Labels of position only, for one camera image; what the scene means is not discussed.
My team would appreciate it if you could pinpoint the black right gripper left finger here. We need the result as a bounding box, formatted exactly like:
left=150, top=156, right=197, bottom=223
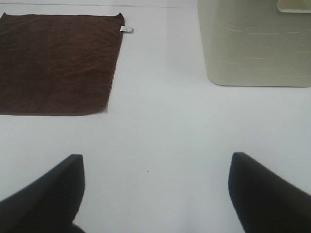
left=0, top=154, right=85, bottom=233

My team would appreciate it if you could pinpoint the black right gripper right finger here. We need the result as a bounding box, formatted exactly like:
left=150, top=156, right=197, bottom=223
left=228, top=152, right=311, bottom=233

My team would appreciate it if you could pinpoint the brown towel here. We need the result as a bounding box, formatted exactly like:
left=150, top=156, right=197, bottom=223
left=0, top=13, right=125, bottom=116

